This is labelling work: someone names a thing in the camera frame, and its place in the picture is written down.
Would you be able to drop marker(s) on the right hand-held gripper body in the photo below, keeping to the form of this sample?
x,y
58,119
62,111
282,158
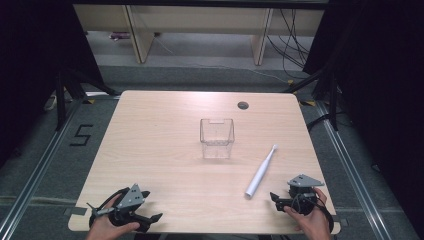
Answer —
x,y
302,195

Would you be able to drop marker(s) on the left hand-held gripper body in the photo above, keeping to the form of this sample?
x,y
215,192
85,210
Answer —
x,y
127,204

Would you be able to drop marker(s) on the white electric toothbrush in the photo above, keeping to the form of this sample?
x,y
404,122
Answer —
x,y
259,175

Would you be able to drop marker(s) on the clear plastic container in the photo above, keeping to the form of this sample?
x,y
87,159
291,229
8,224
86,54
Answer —
x,y
217,144

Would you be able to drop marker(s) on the person's right hand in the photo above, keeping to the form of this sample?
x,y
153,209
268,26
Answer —
x,y
310,224

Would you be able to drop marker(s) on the person's left hand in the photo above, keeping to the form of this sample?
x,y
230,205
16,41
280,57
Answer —
x,y
107,228

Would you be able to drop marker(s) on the black metal stand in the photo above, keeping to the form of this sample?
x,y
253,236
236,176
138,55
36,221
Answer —
x,y
328,96
61,100

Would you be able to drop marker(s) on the black curtain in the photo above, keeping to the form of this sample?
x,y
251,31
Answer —
x,y
380,93
36,73

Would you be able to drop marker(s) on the small pink object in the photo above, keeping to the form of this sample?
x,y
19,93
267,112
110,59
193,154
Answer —
x,y
119,35

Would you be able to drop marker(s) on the metal floor rail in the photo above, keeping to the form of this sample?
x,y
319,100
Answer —
x,y
36,173
353,176

